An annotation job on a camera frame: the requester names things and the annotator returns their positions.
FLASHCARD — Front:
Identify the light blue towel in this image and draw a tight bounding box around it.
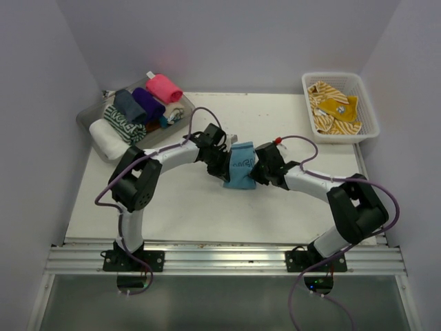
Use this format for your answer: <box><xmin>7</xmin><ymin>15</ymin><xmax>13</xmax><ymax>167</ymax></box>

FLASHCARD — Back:
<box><xmin>223</xmin><ymin>141</ymin><xmax>256</xmax><ymax>190</ymax></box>

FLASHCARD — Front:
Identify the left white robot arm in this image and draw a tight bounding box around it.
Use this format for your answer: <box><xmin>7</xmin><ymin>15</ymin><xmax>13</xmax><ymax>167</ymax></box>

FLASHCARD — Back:
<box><xmin>108</xmin><ymin>123</ymin><xmax>231</xmax><ymax>271</ymax></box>

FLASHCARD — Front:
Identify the pink towel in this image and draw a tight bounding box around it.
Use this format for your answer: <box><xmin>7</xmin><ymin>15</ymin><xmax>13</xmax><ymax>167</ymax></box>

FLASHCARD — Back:
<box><xmin>145</xmin><ymin>71</ymin><xmax>183</xmax><ymax>104</ymax></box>

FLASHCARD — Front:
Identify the beige teal rolled towel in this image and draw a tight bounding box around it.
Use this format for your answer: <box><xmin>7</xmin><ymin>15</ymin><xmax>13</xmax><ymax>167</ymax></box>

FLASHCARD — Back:
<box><xmin>159</xmin><ymin>102</ymin><xmax>187</xmax><ymax>128</ymax></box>

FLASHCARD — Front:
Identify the green patterned rolled towel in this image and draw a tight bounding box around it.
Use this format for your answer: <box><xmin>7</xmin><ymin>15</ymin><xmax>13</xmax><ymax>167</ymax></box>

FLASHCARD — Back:
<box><xmin>103</xmin><ymin>105</ymin><xmax>147</xmax><ymax>146</ymax></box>

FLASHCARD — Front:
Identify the white rolled towel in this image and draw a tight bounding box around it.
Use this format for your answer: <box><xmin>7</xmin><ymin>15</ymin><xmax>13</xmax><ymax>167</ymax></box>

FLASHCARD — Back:
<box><xmin>89</xmin><ymin>119</ymin><xmax>130</xmax><ymax>161</ymax></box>

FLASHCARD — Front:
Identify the aluminium mounting rail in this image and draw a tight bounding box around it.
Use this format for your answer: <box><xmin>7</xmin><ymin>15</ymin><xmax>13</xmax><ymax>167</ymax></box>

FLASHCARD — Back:
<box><xmin>44</xmin><ymin>241</ymin><xmax>407</xmax><ymax>276</ymax></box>

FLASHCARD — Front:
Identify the grey plastic bin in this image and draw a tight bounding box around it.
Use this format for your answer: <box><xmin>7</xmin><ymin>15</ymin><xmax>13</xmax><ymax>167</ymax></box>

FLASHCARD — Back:
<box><xmin>76</xmin><ymin>91</ymin><xmax>195</xmax><ymax>163</ymax></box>

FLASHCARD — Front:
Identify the purple rolled towel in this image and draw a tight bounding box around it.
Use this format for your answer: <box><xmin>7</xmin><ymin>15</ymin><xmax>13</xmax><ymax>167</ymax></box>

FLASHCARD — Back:
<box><xmin>132</xmin><ymin>88</ymin><xmax>165</xmax><ymax>121</ymax></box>

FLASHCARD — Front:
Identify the white plastic basket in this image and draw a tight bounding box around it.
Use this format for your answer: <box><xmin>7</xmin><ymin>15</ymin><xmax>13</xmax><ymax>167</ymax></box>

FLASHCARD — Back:
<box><xmin>302</xmin><ymin>72</ymin><xmax>380</xmax><ymax>144</ymax></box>

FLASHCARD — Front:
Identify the grey rolled towel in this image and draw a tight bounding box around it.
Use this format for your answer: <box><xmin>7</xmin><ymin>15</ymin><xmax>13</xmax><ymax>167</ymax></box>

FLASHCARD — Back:
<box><xmin>114</xmin><ymin>90</ymin><xmax>147</xmax><ymax>124</ymax></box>

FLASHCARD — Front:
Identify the yellow striped towel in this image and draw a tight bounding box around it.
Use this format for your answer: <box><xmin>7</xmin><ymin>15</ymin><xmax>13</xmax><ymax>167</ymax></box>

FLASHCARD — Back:
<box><xmin>307</xmin><ymin>81</ymin><xmax>362</xmax><ymax>135</ymax></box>

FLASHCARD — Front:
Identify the orange rolled towel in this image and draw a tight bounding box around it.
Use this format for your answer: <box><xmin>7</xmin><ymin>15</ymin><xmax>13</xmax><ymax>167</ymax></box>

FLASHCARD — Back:
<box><xmin>145</xmin><ymin>119</ymin><xmax>161</xmax><ymax>134</ymax></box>

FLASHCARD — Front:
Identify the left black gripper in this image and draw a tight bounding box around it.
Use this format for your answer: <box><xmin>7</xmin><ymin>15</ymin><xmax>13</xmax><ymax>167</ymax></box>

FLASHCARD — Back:
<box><xmin>205</xmin><ymin>147</ymin><xmax>232</xmax><ymax>181</ymax></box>

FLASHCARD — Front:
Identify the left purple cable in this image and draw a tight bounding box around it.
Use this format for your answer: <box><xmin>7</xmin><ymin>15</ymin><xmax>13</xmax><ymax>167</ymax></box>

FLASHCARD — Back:
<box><xmin>94</xmin><ymin>107</ymin><xmax>223</xmax><ymax>270</ymax></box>

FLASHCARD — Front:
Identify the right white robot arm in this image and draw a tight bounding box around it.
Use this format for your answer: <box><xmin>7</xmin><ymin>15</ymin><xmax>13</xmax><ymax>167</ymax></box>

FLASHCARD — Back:
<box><xmin>250</xmin><ymin>142</ymin><xmax>389</xmax><ymax>271</ymax></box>

